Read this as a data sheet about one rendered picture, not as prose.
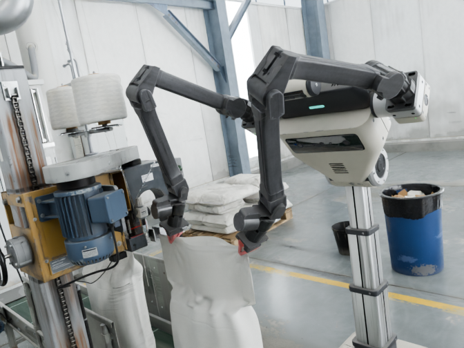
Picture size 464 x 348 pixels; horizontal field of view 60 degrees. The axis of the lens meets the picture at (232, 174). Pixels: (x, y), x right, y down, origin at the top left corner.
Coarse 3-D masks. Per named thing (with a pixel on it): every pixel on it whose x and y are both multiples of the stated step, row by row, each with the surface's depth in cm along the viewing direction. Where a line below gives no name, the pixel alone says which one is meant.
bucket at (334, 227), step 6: (342, 222) 392; (348, 222) 391; (336, 228) 390; (342, 228) 392; (336, 234) 374; (342, 234) 368; (336, 240) 378; (342, 240) 370; (342, 246) 373; (348, 246) 370; (342, 252) 376; (348, 252) 372
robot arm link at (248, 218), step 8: (248, 208) 119; (256, 208) 120; (264, 208) 122; (280, 208) 116; (240, 216) 118; (248, 216) 116; (256, 216) 118; (264, 216) 119; (272, 216) 118; (280, 216) 120; (240, 224) 118; (248, 224) 117; (256, 224) 119
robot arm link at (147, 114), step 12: (144, 96) 125; (144, 108) 126; (144, 120) 130; (156, 120) 133; (156, 132) 134; (156, 144) 136; (168, 144) 139; (156, 156) 139; (168, 156) 140; (168, 168) 141; (168, 180) 143; (180, 180) 145
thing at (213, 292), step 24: (192, 240) 154; (216, 240) 148; (168, 264) 164; (192, 264) 146; (216, 264) 140; (240, 264) 136; (192, 288) 152; (216, 288) 142; (240, 288) 138; (192, 312) 147; (216, 312) 140; (240, 312) 140; (192, 336) 149; (216, 336) 140; (240, 336) 137
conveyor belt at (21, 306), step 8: (8, 304) 288; (16, 304) 286; (24, 304) 284; (88, 304) 267; (16, 312) 273; (24, 312) 271; (152, 328) 223; (160, 336) 213; (168, 336) 212; (160, 344) 206; (168, 344) 204
